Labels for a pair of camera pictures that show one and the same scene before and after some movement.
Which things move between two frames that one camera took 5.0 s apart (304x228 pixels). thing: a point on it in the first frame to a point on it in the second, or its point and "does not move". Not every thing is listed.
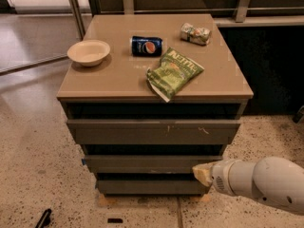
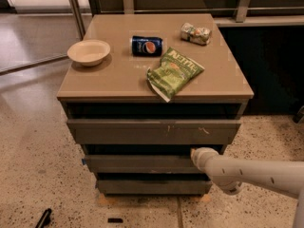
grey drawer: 148,163 does not move
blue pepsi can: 146,47 does not move
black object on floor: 45,219 does not move
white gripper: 220,176 to 200,158
